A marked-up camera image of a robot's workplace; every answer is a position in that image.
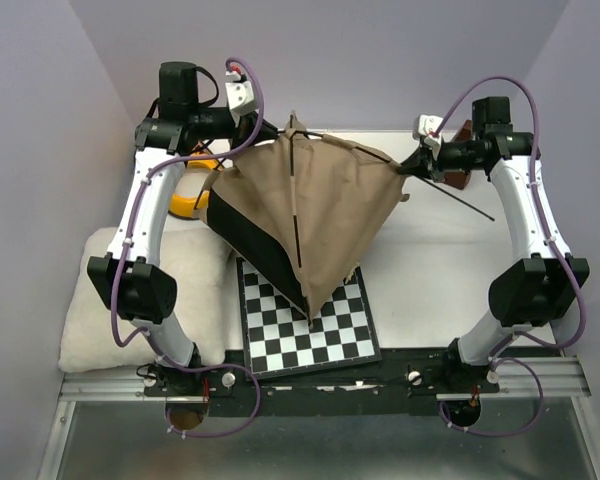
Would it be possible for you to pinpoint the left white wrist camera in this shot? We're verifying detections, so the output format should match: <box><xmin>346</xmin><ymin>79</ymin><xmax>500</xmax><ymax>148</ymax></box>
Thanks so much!
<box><xmin>225</xmin><ymin>69</ymin><xmax>258</xmax><ymax>119</ymax></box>

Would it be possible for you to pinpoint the beige fabric pet tent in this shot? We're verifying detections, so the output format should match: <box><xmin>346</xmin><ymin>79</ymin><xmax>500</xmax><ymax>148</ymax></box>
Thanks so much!
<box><xmin>201</xmin><ymin>117</ymin><xmax>407</xmax><ymax>320</ymax></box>

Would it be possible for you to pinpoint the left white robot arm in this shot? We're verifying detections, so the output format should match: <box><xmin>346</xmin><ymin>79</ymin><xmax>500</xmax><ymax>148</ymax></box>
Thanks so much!
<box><xmin>87</xmin><ymin>57</ymin><xmax>277</xmax><ymax>395</ymax></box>

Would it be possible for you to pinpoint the brown wooden metronome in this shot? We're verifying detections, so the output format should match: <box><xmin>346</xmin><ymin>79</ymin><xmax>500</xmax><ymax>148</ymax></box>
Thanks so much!
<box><xmin>443</xmin><ymin>119</ymin><xmax>472</xmax><ymax>190</ymax></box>

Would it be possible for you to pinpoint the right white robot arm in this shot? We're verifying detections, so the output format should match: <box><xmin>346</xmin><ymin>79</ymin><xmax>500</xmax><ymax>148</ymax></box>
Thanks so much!
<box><xmin>399</xmin><ymin>97</ymin><xmax>590</xmax><ymax>392</ymax></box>

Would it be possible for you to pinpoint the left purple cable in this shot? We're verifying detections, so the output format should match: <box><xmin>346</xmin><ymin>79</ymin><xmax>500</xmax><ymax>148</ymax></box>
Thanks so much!
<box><xmin>109</xmin><ymin>57</ymin><xmax>267</xmax><ymax>440</ymax></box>

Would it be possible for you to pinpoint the white fluffy cushion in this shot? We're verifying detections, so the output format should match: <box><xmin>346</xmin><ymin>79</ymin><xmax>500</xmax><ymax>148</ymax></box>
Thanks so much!
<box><xmin>58</xmin><ymin>227</ymin><xmax>230</xmax><ymax>373</ymax></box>

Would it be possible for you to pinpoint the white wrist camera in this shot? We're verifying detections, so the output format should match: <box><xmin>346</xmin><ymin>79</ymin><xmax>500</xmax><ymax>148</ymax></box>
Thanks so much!
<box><xmin>225</xmin><ymin>69</ymin><xmax>258</xmax><ymax>119</ymax></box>
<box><xmin>412</xmin><ymin>114</ymin><xmax>443</xmax><ymax>149</ymax></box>

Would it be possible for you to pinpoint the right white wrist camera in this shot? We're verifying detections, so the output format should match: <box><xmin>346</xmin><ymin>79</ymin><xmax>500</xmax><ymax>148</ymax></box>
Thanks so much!
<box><xmin>412</xmin><ymin>114</ymin><xmax>443</xmax><ymax>149</ymax></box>

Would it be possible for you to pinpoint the black tent pole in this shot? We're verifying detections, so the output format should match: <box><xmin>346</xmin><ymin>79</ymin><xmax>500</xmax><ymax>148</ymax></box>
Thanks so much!
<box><xmin>304</xmin><ymin>131</ymin><xmax>496</xmax><ymax>222</ymax></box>
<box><xmin>287</xmin><ymin>112</ymin><xmax>315</xmax><ymax>329</ymax></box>

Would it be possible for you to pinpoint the yellow double bowl holder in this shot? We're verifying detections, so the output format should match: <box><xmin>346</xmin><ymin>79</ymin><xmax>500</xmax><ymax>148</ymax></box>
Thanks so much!
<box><xmin>168</xmin><ymin>140</ymin><xmax>225</xmax><ymax>220</ymax></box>

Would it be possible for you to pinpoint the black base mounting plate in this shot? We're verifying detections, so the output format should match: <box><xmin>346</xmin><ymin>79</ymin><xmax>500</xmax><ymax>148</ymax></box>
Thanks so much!
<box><xmin>144</xmin><ymin>348</ymin><xmax>499</xmax><ymax>418</ymax></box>

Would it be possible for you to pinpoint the black white chessboard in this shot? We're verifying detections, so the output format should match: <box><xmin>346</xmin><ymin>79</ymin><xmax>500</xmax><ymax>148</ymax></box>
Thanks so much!
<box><xmin>236</xmin><ymin>258</ymin><xmax>381</xmax><ymax>379</ymax></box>

